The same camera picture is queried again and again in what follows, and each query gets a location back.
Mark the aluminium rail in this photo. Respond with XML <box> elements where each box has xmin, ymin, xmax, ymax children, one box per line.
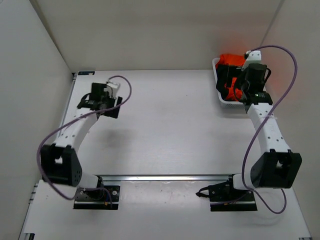
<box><xmin>101</xmin><ymin>174</ymin><xmax>232</xmax><ymax>182</ymax></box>

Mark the black t shirt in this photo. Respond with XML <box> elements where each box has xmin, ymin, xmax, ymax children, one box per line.
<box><xmin>216</xmin><ymin>64</ymin><xmax>242</xmax><ymax>101</ymax></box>

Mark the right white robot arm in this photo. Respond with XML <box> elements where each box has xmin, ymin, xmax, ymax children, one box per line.
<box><xmin>224</xmin><ymin>63</ymin><xmax>302</xmax><ymax>200</ymax></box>

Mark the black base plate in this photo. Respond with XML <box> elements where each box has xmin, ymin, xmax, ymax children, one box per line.
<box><xmin>195</xmin><ymin>179</ymin><xmax>258</xmax><ymax>212</ymax></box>
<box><xmin>73</xmin><ymin>185</ymin><xmax>121</xmax><ymax>210</ymax></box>

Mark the dark label sticker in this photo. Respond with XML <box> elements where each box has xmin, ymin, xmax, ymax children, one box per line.
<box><xmin>77</xmin><ymin>71</ymin><xmax>95</xmax><ymax>76</ymax></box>

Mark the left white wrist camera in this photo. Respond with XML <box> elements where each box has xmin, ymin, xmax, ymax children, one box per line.
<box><xmin>104</xmin><ymin>80</ymin><xmax>121</xmax><ymax>99</ymax></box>

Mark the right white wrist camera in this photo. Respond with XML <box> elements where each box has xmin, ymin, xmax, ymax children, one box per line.
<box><xmin>242</xmin><ymin>50</ymin><xmax>262</xmax><ymax>70</ymax></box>

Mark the orange t shirt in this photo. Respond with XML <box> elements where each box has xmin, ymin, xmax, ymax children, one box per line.
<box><xmin>215</xmin><ymin>53</ymin><xmax>245</xmax><ymax>102</ymax></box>

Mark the white plastic basket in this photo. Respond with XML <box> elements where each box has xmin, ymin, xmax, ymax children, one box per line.
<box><xmin>212</xmin><ymin>57</ymin><xmax>244</xmax><ymax>109</ymax></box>

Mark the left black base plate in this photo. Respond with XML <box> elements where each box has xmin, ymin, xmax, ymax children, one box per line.
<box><xmin>73</xmin><ymin>185</ymin><xmax>121</xmax><ymax>210</ymax></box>

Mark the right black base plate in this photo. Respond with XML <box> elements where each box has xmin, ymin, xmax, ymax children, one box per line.
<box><xmin>195</xmin><ymin>179</ymin><xmax>258</xmax><ymax>212</ymax></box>

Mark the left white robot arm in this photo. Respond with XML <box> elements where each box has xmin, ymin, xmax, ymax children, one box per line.
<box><xmin>40</xmin><ymin>80</ymin><xmax>123</xmax><ymax>200</ymax></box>

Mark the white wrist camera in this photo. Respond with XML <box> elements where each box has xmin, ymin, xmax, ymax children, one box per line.
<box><xmin>104</xmin><ymin>80</ymin><xmax>121</xmax><ymax>99</ymax></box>
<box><xmin>242</xmin><ymin>50</ymin><xmax>262</xmax><ymax>70</ymax></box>

